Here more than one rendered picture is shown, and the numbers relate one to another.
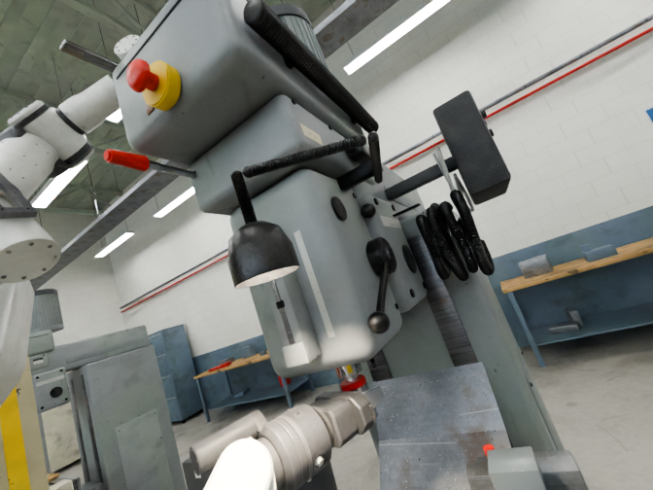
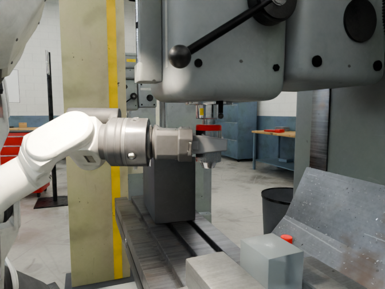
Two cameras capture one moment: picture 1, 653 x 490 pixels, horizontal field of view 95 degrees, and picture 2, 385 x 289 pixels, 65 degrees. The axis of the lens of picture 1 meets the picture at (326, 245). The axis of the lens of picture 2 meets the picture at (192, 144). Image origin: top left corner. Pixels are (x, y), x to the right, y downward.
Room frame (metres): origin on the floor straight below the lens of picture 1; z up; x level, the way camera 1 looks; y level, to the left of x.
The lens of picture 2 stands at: (0.14, -0.31, 1.29)
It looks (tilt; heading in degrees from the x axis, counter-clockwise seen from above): 6 degrees down; 43
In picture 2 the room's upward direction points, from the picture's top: straight up
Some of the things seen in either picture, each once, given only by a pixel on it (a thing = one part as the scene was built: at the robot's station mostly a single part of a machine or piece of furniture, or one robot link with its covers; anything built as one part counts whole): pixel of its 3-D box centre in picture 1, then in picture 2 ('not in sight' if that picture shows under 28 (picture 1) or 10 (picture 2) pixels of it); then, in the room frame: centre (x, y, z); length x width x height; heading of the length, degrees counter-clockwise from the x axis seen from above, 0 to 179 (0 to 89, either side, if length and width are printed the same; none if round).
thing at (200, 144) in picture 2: (371, 400); (209, 144); (0.54, 0.02, 1.23); 0.06 x 0.02 x 0.03; 134
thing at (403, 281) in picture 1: (357, 264); (301, 20); (0.73, -0.05, 1.47); 0.24 x 0.19 x 0.26; 63
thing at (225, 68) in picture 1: (266, 119); not in sight; (0.57, 0.03, 1.81); 0.47 x 0.26 x 0.16; 153
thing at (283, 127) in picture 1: (293, 176); not in sight; (0.60, 0.02, 1.68); 0.34 x 0.24 x 0.10; 153
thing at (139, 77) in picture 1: (144, 78); not in sight; (0.33, 0.15, 1.76); 0.04 x 0.03 x 0.04; 63
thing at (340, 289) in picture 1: (317, 271); (211, 9); (0.56, 0.03, 1.47); 0.21 x 0.19 x 0.32; 63
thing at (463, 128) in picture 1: (474, 153); not in sight; (0.68, -0.40, 1.62); 0.20 x 0.09 x 0.21; 153
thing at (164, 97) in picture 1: (161, 86); not in sight; (0.36, 0.14, 1.76); 0.06 x 0.02 x 0.06; 63
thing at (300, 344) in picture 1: (284, 293); (147, 17); (0.46, 0.09, 1.45); 0.04 x 0.04 x 0.21; 63
